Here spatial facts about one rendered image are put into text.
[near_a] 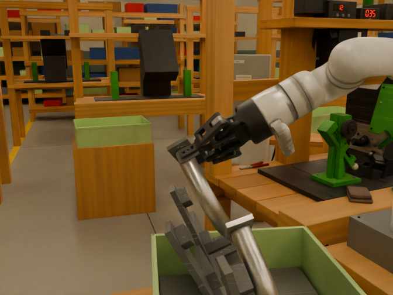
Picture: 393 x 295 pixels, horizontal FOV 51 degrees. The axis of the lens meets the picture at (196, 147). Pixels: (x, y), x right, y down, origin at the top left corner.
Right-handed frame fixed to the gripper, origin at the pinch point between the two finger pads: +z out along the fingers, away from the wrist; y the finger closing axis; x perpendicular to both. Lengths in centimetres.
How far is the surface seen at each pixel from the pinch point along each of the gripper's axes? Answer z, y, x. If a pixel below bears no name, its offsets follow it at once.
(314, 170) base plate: -34, -112, -28
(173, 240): 9.4, -3.1, 10.6
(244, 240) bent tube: -2.2, 7.2, 19.6
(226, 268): 1.4, 9.6, 22.3
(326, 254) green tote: -13.7, -39.6, 18.0
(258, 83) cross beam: -33, -96, -71
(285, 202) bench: -14, -84, -12
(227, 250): 6.1, -35.7, 7.2
